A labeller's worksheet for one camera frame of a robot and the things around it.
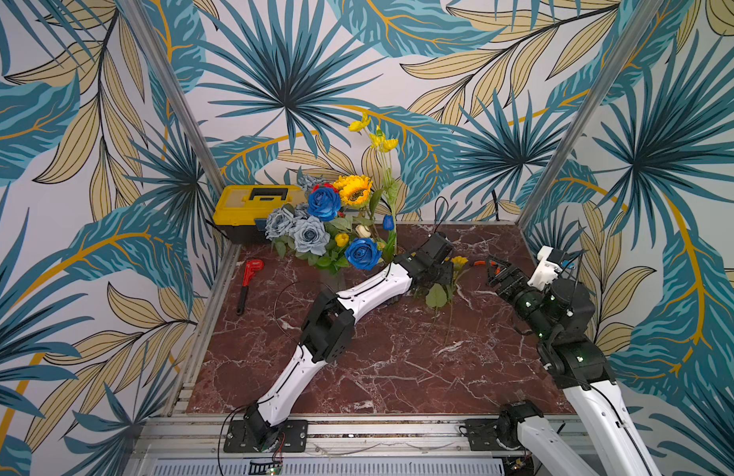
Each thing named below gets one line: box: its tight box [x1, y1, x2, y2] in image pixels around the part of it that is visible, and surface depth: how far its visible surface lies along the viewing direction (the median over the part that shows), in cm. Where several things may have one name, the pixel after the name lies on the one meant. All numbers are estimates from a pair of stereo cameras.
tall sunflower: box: [333, 174, 374, 207], surface depth 70 cm
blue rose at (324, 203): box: [307, 186, 343, 222], surface depth 64 cm
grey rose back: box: [296, 174, 328, 198], surface depth 77 cm
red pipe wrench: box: [236, 259, 265, 317], surface depth 103 cm
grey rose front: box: [288, 215, 331, 256], surface depth 71 cm
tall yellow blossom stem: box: [349, 112, 400, 262], surface depth 76 cm
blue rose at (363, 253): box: [345, 238, 382, 271], surface depth 55 cm
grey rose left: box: [263, 207, 296, 240], surface depth 73 cm
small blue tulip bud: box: [382, 214, 395, 232], surface depth 82 cm
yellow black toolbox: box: [212, 184, 308, 244], surface depth 103 cm
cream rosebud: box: [355, 224, 371, 238], surface depth 81 cm
